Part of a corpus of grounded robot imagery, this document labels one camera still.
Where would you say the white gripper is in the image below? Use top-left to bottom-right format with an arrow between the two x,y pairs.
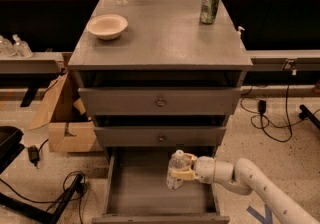
169,153 -> 215,184

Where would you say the clear labelled plastic bottle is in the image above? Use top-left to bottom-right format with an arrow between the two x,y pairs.
166,150 -> 191,190

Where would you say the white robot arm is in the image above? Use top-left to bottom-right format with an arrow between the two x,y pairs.
167,150 -> 320,224

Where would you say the grey open bottom drawer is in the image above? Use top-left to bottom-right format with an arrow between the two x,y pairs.
92,147 -> 230,224

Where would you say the grey wooden drawer cabinet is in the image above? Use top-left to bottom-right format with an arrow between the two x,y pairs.
68,0 -> 252,153

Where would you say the grey middle drawer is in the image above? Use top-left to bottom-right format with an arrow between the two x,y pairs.
95,126 -> 226,147

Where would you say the grey top drawer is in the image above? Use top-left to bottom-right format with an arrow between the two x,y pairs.
79,87 -> 241,116

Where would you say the small white pump bottle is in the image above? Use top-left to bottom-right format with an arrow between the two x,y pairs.
237,26 -> 245,38

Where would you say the right sanitizer pump bottle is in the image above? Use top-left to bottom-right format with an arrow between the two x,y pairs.
13,34 -> 33,58

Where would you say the sanitizer pump bottle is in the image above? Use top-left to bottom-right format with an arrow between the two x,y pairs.
0,35 -> 16,57
13,34 -> 33,58

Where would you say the left sanitizer pump bottle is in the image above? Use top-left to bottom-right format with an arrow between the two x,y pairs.
0,35 -> 16,57

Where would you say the black power adapter right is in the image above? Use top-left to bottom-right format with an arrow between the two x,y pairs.
258,100 -> 266,115

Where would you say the black power adapter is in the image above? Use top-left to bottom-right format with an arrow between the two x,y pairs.
27,146 -> 40,166
258,100 -> 266,115

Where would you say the open cardboard box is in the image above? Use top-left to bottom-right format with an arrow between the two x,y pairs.
27,52 -> 104,154

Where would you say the black metal floor stand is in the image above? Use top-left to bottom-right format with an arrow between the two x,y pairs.
0,171 -> 87,224

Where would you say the black power adapter left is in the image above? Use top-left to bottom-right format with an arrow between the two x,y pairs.
27,146 -> 40,166

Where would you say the cream ceramic bowl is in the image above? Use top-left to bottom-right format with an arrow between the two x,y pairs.
86,14 -> 128,40

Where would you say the green soda can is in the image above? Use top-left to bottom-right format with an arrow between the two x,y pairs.
200,0 -> 219,24

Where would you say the black chair seat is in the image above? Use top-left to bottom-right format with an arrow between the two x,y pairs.
0,126 -> 24,174

